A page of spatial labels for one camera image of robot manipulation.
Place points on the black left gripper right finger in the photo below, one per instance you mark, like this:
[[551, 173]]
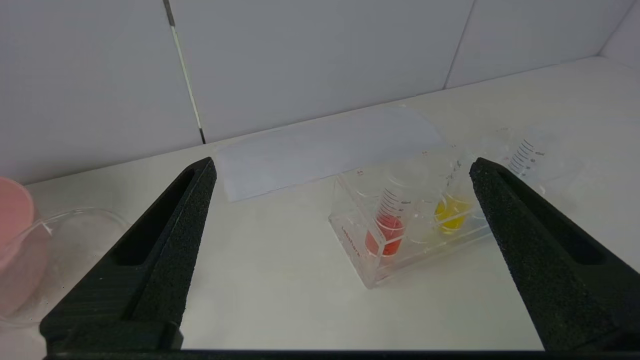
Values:
[[550, 280]]

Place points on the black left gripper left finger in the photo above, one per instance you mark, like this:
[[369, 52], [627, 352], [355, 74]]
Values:
[[150, 280]]

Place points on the test tube with red pigment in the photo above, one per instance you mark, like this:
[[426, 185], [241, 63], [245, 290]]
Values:
[[390, 235]]

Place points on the clear glass beaker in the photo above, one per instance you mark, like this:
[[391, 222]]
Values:
[[75, 240]]

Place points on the test tube with yellow pigment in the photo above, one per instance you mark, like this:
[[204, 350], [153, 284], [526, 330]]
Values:
[[450, 215]]

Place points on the test tube with blue pigment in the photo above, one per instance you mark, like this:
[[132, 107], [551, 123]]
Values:
[[525, 155]]

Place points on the clear acrylic test tube rack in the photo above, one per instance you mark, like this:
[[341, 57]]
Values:
[[360, 250]]

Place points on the pink plastic bowl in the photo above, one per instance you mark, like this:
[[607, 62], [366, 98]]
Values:
[[12, 215]]

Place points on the white paper sheet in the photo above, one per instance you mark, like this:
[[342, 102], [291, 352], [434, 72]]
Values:
[[320, 150]]

